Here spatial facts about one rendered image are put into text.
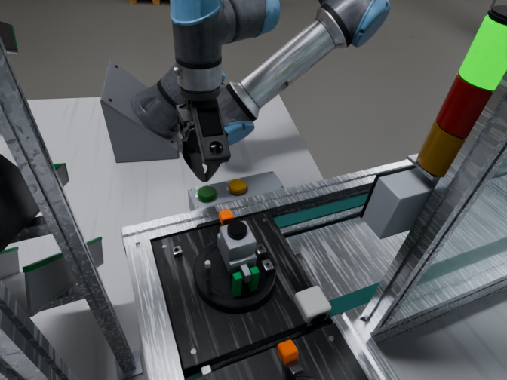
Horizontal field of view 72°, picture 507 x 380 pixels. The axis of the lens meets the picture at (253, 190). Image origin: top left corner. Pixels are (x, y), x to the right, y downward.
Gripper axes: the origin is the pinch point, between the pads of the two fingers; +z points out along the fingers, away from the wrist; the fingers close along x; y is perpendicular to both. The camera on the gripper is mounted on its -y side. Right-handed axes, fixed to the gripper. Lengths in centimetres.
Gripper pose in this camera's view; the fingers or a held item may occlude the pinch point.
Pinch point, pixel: (206, 179)
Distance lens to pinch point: 72.7
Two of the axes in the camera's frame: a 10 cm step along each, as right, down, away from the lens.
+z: -0.7, 7.3, 6.8
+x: -9.2, 2.2, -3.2
